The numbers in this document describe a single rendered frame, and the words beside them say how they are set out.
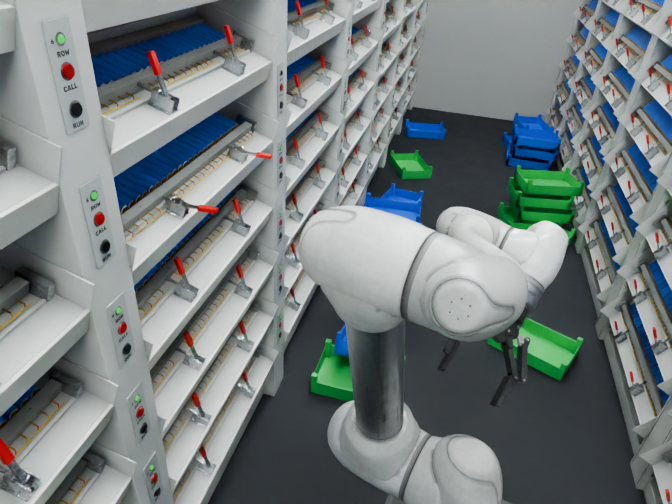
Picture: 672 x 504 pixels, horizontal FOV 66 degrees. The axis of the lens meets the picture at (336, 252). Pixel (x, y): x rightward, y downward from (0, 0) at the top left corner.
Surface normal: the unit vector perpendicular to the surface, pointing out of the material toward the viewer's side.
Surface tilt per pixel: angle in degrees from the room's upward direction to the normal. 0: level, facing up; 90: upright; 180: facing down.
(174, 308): 19
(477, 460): 7
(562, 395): 0
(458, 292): 72
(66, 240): 90
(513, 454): 0
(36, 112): 90
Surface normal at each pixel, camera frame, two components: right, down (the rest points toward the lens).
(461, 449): 0.25, -0.81
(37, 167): -0.26, 0.51
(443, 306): -0.26, 0.15
